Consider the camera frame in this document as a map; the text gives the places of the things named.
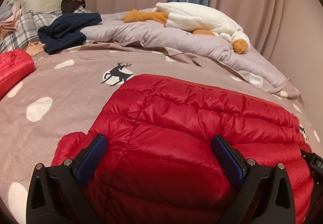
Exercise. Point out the navy blue garment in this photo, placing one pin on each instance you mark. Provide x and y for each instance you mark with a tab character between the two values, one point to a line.
68	29

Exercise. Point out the red puffer jacket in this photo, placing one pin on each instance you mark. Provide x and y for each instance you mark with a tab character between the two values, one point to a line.
176	123
14	67

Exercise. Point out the plaid blanket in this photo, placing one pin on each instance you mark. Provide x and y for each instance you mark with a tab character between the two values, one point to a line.
25	29

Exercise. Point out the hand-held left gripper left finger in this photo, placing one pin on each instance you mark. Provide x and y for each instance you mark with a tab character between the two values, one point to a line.
92	161

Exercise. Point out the white goose plush toy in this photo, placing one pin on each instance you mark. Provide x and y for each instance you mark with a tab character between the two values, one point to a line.
201	19

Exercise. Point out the grey duvet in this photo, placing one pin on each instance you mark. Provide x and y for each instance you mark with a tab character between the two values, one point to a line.
176	39

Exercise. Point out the polka-dot bed sheet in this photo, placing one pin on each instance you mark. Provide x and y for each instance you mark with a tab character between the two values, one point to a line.
75	92

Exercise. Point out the pink clothes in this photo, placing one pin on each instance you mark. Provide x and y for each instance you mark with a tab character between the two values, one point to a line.
8	24

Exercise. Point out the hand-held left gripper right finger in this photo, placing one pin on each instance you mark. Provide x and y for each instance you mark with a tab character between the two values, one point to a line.
228	161

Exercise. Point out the dark brown cloth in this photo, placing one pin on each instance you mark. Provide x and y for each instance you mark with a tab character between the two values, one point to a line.
70	4

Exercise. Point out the grey-blue clothing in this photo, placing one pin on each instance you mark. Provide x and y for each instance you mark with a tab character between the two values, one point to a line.
11	6

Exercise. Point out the beige pillow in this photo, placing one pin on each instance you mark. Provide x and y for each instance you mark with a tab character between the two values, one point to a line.
46	1

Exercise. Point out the peach cloth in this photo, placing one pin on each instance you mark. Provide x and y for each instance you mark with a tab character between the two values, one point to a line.
35	48

